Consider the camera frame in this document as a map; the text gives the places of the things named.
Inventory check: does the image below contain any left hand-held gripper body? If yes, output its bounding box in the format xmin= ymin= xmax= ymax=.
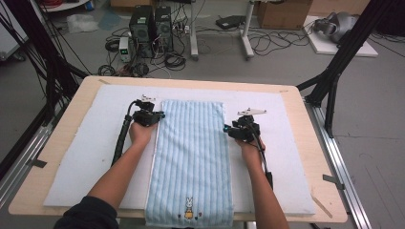
xmin=128 ymin=94 xmax=164 ymax=129

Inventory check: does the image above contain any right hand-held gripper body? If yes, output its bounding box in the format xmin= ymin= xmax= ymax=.
xmin=228 ymin=107 xmax=268 ymax=143

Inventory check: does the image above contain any light blue striped towel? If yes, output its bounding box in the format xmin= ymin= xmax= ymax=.
xmin=144 ymin=99 xmax=235 ymax=229

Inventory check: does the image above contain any person's left hand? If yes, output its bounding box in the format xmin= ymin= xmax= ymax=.
xmin=128 ymin=121 xmax=160 ymax=148

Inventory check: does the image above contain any person's right hand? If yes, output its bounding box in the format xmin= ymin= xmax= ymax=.
xmin=235 ymin=136 xmax=266 ymax=170

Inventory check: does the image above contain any white power supply unit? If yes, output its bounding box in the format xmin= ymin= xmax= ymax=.
xmin=118 ymin=36 xmax=133 ymax=63

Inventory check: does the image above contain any wooden table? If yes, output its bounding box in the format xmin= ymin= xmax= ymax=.
xmin=8 ymin=74 xmax=349 ymax=223

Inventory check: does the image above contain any white foam mat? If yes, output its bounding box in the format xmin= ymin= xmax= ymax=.
xmin=43 ymin=84 xmax=317 ymax=216

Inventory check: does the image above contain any black computer tower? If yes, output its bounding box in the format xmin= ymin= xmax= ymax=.
xmin=154 ymin=5 xmax=175 ymax=53
xmin=128 ymin=5 xmax=157 ymax=59

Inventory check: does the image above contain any white desk leg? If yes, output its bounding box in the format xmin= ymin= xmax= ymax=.
xmin=188 ymin=0 xmax=201 ymax=61
xmin=240 ymin=0 xmax=256 ymax=61

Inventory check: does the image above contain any grey tape piece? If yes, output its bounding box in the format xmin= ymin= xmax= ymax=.
xmin=322 ymin=174 xmax=346 ymax=191

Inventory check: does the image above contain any black flat device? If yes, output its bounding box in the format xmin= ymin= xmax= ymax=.
xmin=215 ymin=14 xmax=247 ymax=31

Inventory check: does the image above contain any thin wooden stick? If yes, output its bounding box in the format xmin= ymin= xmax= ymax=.
xmin=309 ymin=194 xmax=334 ymax=219

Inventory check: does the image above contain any clear plastic bag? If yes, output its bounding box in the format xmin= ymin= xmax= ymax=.
xmin=66 ymin=12 xmax=100 ymax=34

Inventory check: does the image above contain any white floor board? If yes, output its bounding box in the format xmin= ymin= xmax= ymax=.
xmin=302 ymin=14 xmax=379 ymax=58

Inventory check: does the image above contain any black tape piece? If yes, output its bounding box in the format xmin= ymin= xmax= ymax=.
xmin=30 ymin=157 xmax=48 ymax=169

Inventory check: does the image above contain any large cardboard box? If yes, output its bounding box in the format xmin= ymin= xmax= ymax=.
xmin=256 ymin=0 xmax=314 ymax=31

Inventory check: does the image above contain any white round table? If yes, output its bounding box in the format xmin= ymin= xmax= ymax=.
xmin=37 ymin=0 xmax=92 ymax=13

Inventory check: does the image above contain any grey headset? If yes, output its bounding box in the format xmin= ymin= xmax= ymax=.
xmin=312 ymin=11 xmax=359 ymax=44

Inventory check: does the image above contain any white cabinet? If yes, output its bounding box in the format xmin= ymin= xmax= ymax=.
xmin=0 ymin=0 xmax=31 ymax=62

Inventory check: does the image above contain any thin black cable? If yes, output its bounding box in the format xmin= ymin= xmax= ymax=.
xmin=251 ymin=127 xmax=275 ymax=191

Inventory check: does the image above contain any black corrugated cable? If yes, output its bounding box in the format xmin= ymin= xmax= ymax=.
xmin=111 ymin=99 xmax=139 ymax=167

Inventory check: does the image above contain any coiled black cable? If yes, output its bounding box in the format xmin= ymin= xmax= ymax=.
xmin=163 ymin=52 xmax=187 ymax=72
xmin=104 ymin=37 xmax=120 ymax=53

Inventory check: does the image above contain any tangle of floor cables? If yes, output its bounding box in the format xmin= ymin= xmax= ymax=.
xmin=247 ymin=28 xmax=310 ymax=57

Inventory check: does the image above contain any aluminium rail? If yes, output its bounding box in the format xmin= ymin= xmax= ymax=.
xmin=305 ymin=100 xmax=373 ymax=229
xmin=0 ymin=103 xmax=63 ymax=209

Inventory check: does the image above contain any black metal frame stand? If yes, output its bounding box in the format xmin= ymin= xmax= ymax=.
xmin=0 ymin=0 xmax=91 ymax=128
xmin=295 ymin=0 xmax=394 ymax=139

